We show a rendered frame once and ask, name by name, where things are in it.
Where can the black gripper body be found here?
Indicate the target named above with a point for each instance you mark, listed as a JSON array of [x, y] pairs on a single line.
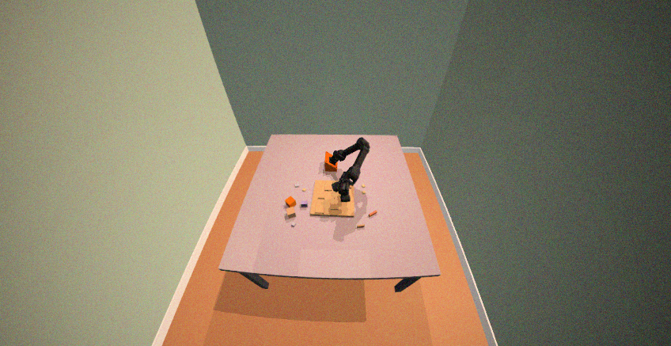
[[346, 198]]

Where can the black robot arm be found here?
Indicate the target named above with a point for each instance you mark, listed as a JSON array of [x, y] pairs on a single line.
[[353, 173]]

